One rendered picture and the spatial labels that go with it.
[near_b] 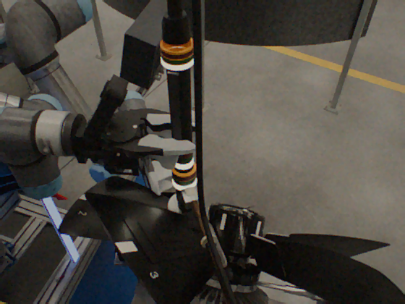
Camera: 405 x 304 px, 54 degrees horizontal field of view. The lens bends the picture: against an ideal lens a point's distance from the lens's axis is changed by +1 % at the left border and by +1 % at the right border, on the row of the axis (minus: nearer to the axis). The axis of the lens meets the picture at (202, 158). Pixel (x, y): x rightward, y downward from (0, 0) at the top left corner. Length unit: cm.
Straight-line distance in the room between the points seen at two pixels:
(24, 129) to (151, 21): 79
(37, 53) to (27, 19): 7
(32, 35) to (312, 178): 194
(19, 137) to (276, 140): 220
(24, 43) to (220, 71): 244
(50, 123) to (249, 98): 246
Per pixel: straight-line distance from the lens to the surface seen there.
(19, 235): 214
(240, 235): 77
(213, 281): 78
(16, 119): 69
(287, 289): 88
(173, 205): 77
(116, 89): 57
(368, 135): 293
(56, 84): 100
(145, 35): 131
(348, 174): 263
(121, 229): 56
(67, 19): 103
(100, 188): 95
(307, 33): 258
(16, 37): 98
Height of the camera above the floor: 190
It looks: 48 degrees down
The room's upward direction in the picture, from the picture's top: straight up
